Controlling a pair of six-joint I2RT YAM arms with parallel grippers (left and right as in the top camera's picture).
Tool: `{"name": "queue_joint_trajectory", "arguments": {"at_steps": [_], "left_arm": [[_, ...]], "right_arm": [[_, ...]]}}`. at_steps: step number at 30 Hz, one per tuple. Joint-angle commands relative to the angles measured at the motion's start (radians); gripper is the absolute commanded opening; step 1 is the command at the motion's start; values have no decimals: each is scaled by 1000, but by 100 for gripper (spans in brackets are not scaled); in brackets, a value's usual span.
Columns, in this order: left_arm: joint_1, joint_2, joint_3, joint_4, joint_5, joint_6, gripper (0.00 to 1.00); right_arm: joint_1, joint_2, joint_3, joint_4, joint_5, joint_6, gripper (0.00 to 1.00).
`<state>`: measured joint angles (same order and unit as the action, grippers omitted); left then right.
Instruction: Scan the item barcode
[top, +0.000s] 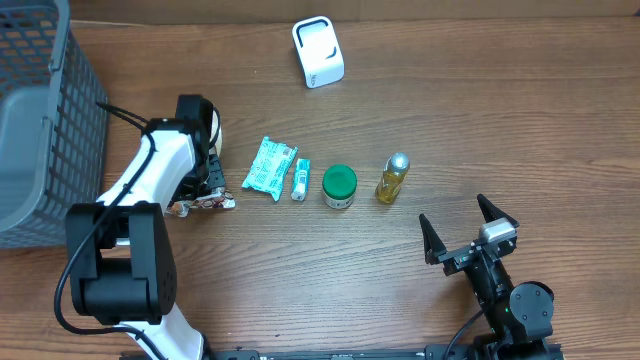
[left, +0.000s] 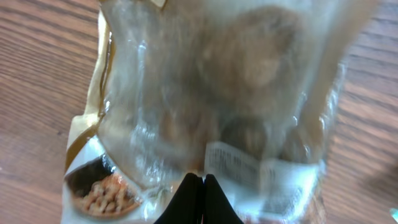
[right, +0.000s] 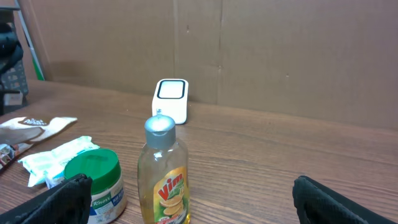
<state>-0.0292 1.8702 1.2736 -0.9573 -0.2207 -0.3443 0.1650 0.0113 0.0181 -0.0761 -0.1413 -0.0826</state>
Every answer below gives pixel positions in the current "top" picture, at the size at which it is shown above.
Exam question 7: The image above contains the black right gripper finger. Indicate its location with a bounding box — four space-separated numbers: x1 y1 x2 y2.
477 194 519 228
419 214 447 264

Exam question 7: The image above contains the brown and white snack bag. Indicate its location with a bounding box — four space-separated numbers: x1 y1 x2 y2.
166 107 236 218

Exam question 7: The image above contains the teal snack packet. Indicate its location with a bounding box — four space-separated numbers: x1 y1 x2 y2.
242 136 298 202

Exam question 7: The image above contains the yellow dish soap bottle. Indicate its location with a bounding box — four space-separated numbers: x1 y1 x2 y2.
375 152 410 204

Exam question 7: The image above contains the green white tissue pack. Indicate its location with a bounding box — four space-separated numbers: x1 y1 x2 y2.
291 158 311 201

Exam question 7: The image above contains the green lid seasoning jar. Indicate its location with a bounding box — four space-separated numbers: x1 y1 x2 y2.
322 164 358 209

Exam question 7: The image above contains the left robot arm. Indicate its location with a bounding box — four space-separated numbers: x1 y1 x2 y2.
53 95 221 359

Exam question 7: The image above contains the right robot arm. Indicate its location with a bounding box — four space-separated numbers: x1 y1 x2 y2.
419 194 564 360

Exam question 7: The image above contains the white barcode scanner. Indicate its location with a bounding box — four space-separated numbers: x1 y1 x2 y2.
291 16 345 89

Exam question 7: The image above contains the grey plastic mesh basket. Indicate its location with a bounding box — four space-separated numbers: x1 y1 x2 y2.
1 0 108 248

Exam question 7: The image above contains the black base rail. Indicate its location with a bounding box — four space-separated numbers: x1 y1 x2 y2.
119 342 566 360

